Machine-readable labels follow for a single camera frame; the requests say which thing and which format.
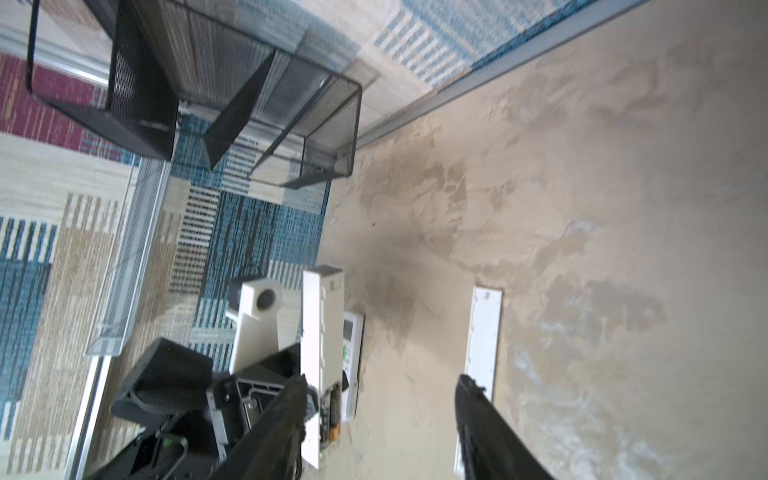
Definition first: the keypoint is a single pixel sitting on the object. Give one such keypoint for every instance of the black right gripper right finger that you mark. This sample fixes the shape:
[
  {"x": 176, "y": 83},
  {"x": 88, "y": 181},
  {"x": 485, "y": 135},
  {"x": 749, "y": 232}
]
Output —
[{"x": 489, "y": 448}]

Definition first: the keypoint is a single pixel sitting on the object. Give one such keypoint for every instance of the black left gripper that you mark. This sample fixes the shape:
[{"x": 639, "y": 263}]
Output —
[{"x": 192, "y": 417}]

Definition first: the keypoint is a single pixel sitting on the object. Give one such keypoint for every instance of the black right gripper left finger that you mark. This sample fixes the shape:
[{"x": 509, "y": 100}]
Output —
[{"x": 271, "y": 449}]

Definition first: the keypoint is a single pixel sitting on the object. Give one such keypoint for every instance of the white battery cover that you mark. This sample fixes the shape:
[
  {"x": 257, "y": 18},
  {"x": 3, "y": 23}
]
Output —
[{"x": 483, "y": 336}]

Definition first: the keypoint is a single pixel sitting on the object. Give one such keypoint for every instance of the long white remote control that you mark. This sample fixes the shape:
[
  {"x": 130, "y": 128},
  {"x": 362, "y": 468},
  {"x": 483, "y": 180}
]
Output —
[{"x": 321, "y": 357}]

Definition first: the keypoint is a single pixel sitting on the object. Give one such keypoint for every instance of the white air conditioner remote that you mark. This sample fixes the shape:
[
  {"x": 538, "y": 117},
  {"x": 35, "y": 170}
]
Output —
[{"x": 353, "y": 328}]

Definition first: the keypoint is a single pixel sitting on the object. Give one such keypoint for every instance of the white wire mesh basket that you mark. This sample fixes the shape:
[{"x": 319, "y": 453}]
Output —
[{"x": 121, "y": 286}]

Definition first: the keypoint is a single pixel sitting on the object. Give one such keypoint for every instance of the black wire mesh shelf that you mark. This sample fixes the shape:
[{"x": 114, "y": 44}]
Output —
[{"x": 166, "y": 54}]

